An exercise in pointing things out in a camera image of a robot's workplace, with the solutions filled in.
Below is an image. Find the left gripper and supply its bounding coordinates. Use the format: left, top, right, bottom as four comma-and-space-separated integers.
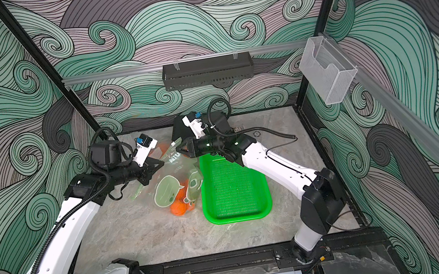
106, 149, 166, 192

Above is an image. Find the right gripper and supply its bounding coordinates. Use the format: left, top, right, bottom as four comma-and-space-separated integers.
175, 130, 229, 162

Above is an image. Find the green printed zip-top bag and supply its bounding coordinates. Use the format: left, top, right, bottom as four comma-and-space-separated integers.
132, 139, 204, 213

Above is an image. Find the green plastic basket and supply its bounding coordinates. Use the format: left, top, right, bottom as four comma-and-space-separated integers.
199, 154, 273, 225

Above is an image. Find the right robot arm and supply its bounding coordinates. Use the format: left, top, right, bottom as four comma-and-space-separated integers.
172, 98, 346, 262

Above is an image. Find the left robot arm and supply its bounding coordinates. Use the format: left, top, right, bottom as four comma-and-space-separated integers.
29, 134, 164, 274

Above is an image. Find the black flat box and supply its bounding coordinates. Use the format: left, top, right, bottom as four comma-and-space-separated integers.
172, 111, 233, 142

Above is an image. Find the small card box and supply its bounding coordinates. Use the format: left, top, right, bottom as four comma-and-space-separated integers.
232, 125, 246, 133

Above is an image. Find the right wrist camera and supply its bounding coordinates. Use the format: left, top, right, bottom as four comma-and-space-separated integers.
182, 112, 206, 139

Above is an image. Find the black wall shelf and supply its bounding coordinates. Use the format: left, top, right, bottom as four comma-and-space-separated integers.
162, 52, 255, 91

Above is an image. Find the aluminium wall rail back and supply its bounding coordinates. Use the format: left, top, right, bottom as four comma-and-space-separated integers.
61, 37, 310, 90

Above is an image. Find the aluminium wall rail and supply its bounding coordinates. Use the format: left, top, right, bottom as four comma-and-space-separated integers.
322, 15, 439, 264
61, 37, 310, 90

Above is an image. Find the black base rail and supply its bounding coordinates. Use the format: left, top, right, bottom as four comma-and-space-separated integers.
141, 227, 391, 274

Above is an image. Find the clear acrylic wall holder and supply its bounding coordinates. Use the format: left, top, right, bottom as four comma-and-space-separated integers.
299, 35, 358, 106

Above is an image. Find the aluminium wall rail right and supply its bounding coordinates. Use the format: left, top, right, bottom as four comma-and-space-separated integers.
322, 15, 439, 264

